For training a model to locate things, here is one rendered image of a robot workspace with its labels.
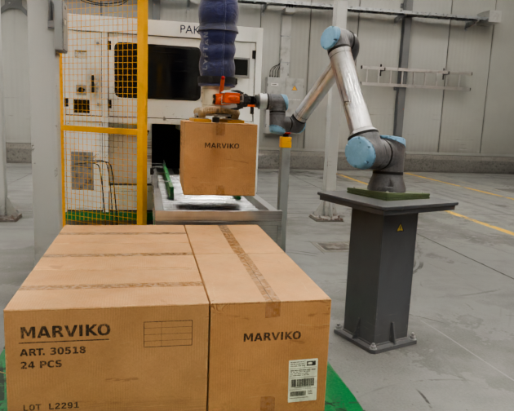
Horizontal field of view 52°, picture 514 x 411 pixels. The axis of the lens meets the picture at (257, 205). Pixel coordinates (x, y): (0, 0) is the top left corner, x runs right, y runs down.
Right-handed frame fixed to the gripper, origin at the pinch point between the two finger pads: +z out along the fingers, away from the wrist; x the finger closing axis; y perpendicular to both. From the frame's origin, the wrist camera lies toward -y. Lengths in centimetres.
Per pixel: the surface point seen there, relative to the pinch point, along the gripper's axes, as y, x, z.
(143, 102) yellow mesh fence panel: 64, -2, 43
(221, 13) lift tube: 15, 48, 0
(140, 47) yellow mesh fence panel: 65, 32, 45
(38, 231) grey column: 59, -86, 108
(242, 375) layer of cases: -137, -92, 10
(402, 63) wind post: 848, 126, -520
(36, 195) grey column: 59, -63, 109
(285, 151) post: 45, -30, -48
